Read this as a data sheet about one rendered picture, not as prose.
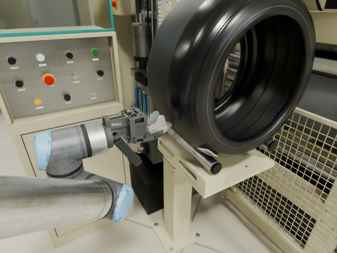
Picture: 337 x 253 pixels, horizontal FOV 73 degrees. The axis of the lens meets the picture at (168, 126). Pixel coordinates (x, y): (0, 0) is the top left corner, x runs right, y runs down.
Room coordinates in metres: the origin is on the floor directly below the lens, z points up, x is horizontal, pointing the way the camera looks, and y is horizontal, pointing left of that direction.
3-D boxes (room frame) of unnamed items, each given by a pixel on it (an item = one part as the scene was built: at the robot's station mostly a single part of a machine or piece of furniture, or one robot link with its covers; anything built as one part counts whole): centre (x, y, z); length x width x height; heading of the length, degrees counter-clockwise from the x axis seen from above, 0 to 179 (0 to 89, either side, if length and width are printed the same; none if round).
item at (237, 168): (0.82, -0.20, 0.80); 0.37 x 0.36 x 0.02; 119
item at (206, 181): (0.75, -0.08, 0.83); 0.36 x 0.09 x 0.06; 29
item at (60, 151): (0.48, 0.27, 1.07); 0.12 x 0.09 x 0.10; 119
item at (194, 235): (1.03, -0.06, 0.01); 0.27 x 0.27 x 0.02; 29
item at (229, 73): (1.20, -0.42, 1.05); 0.20 x 0.15 x 0.30; 29
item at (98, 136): (0.52, 0.19, 1.07); 0.10 x 0.05 x 0.09; 29
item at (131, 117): (0.56, 0.12, 1.08); 0.12 x 0.08 x 0.09; 119
